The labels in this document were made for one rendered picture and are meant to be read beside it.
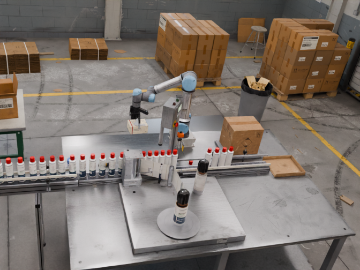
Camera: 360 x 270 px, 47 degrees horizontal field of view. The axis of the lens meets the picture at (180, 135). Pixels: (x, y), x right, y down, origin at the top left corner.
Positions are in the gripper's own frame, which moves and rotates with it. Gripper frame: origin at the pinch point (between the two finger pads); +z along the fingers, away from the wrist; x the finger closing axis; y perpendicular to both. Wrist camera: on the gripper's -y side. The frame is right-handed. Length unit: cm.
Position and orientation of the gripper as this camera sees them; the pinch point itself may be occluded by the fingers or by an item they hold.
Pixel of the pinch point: (137, 125)
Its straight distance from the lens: 373.8
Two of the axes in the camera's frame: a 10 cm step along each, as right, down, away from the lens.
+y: -9.4, 1.0, -3.3
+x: 3.3, 5.4, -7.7
